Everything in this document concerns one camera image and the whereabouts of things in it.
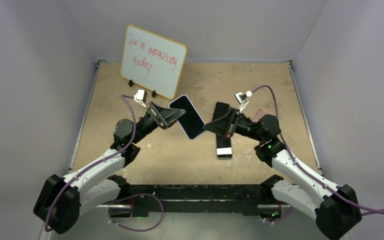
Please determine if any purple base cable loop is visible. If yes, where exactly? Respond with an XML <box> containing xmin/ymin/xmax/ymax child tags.
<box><xmin>107</xmin><ymin>193</ymin><xmax>165</xmax><ymax>233</ymax></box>

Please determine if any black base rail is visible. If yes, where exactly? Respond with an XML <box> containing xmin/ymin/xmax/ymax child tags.
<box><xmin>118</xmin><ymin>184</ymin><xmax>279</xmax><ymax>217</ymax></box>

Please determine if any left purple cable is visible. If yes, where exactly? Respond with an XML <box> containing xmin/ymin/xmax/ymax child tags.
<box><xmin>43</xmin><ymin>94</ymin><xmax>137</xmax><ymax>233</ymax></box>

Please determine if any white whiteboard with yellow frame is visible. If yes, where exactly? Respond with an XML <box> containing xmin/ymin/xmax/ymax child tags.
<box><xmin>120</xmin><ymin>24</ymin><xmax>188</xmax><ymax>100</ymax></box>

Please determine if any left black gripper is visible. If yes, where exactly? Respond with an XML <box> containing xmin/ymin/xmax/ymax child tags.
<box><xmin>130</xmin><ymin>101</ymin><xmax>185</xmax><ymax>145</ymax></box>

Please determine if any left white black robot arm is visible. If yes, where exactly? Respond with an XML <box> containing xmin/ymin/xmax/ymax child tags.
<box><xmin>33</xmin><ymin>102</ymin><xmax>186</xmax><ymax>234</ymax></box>

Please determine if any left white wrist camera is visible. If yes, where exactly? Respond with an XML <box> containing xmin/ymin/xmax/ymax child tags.
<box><xmin>133</xmin><ymin>89</ymin><xmax>148</xmax><ymax>109</ymax></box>

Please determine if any black phone on table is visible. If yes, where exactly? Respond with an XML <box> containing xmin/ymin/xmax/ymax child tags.
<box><xmin>212</xmin><ymin>101</ymin><xmax>231</xmax><ymax>121</ymax></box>

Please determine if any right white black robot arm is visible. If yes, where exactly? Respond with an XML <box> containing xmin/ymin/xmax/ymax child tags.
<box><xmin>203</xmin><ymin>108</ymin><xmax>362</xmax><ymax>240</ymax></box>

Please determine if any pink phone case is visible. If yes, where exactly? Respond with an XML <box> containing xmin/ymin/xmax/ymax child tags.
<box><xmin>251</xmin><ymin>108</ymin><xmax>270</xmax><ymax>122</ymax></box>

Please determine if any black smartphone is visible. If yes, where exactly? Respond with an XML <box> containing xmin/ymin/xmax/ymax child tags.
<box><xmin>215</xmin><ymin>135</ymin><xmax>233</xmax><ymax>160</ymax></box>

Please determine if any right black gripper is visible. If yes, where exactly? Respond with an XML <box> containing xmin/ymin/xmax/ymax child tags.
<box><xmin>202</xmin><ymin>108</ymin><xmax>265</xmax><ymax>143</ymax></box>

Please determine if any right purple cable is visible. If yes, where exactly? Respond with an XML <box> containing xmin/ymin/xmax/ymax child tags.
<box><xmin>250</xmin><ymin>84</ymin><xmax>384</xmax><ymax>217</ymax></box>

